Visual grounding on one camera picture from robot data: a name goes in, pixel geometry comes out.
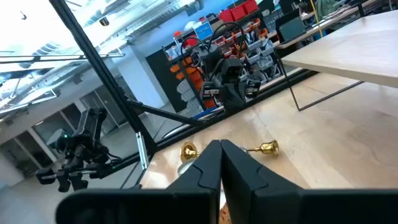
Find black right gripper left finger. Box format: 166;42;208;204
55;139;222;224

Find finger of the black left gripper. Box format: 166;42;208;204
233;88;247;110
221;88;234;110

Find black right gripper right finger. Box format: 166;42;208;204
221;139;398;224

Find tall gold candlestick holder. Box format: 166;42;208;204
179;139;280;163

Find black storage rack with bins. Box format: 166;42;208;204
145;0;301;119

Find blue sign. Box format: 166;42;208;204
195;21;215;40

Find red storage bin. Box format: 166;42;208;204
229;5;247;21
218;9;234;23
241;0;259;15

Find dark laptop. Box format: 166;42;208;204
275;9;308;44

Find wooden workbench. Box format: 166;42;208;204
275;0;382;50

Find wooden shelf with black legs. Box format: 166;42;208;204
275;9;398;112

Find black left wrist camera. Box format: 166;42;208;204
221;58;244;82

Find silver frame bracket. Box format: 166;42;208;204
136;131;149;170

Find black aluminium table frame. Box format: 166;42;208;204
48;0;320;189

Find yellow hanging cable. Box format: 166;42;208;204
310;0;325;39

